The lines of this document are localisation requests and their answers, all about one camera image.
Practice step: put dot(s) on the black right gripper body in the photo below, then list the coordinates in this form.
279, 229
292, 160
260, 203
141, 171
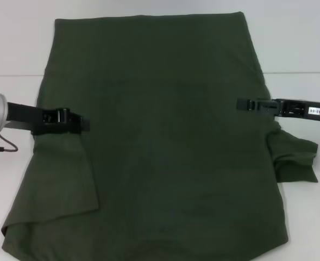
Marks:
298, 110

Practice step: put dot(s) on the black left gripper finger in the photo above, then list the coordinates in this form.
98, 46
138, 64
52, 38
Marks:
53, 132
67, 122

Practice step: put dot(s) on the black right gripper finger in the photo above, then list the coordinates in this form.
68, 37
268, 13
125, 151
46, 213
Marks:
257, 106

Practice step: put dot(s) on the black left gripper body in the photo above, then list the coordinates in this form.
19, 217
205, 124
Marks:
24, 115

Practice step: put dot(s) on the dark green t-shirt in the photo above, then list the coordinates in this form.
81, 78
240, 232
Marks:
162, 136

